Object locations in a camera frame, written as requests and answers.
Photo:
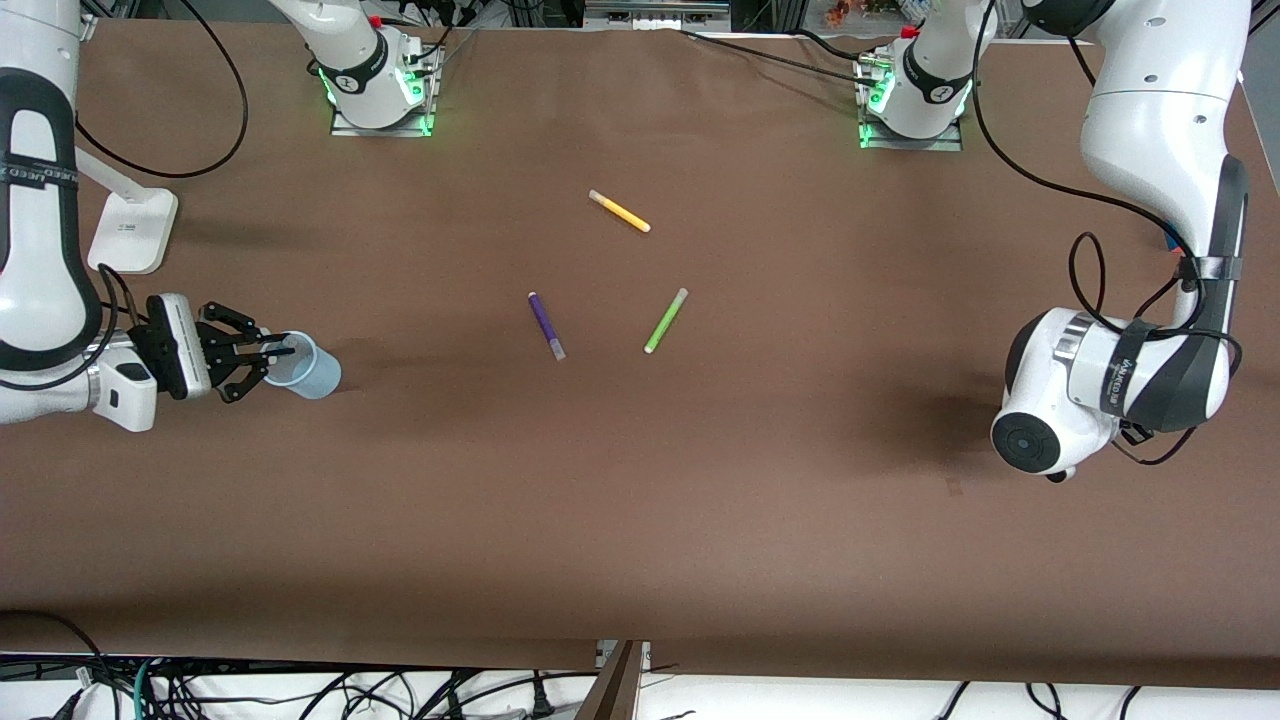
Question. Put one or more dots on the brown table cover sheet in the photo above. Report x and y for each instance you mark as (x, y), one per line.
(640, 520)

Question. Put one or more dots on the orange background object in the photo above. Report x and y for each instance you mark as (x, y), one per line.
(838, 12)

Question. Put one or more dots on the green marker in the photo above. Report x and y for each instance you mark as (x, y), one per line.
(665, 321)

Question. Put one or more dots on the grey equipment box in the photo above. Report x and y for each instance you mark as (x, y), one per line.
(655, 12)

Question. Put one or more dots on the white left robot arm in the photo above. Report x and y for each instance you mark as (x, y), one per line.
(1150, 130)

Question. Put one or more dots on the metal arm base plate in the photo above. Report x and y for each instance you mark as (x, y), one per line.
(345, 126)
(950, 143)

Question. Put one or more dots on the metal table leg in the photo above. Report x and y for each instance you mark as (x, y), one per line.
(612, 685)

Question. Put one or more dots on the purple marker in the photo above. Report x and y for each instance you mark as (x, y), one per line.
(545, 324)

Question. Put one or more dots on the translucent blue plastic cup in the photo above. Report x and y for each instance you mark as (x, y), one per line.
(310, 372)

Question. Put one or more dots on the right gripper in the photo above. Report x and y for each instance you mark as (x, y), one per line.
(214, 352)

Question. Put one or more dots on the yellow marker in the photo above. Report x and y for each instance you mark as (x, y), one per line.
(620, 211)

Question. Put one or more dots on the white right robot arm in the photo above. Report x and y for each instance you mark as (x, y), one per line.
(40, 260)

